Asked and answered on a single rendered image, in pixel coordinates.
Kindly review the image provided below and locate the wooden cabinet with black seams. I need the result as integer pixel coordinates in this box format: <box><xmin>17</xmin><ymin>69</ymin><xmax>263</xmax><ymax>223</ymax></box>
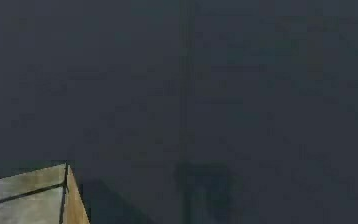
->
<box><xmin>0</xmin><ymin>162</ymin><xmax>91</xmax><ymax>224</ymax></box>

